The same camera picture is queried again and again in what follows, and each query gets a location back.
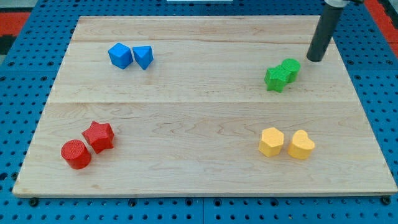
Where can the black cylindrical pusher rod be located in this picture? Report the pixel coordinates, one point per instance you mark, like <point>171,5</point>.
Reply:
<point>324,32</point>

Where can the yellow heart block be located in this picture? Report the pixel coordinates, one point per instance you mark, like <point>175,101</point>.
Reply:
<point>301,146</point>

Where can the yellow hexagon block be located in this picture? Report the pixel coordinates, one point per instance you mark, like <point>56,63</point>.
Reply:
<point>271,143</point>

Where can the green cylinder block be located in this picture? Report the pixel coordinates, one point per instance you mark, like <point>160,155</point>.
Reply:
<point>292,66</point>

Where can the green star block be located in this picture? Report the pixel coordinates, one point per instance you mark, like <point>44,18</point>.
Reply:
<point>276,78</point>

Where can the blue triangular prism block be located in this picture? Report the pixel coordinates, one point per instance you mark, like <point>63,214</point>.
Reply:
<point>143,56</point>

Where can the light wooden board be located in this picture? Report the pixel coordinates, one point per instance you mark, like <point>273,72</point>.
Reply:
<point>190,124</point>

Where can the blue cube block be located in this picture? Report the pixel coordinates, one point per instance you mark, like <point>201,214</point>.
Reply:
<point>120,55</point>

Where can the red star block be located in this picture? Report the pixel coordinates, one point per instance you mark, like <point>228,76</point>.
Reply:
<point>99,136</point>

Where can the red cylinder block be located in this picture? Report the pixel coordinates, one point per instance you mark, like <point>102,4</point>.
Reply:
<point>75,153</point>

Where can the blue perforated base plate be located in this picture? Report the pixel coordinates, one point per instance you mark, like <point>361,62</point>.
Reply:
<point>31,65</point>

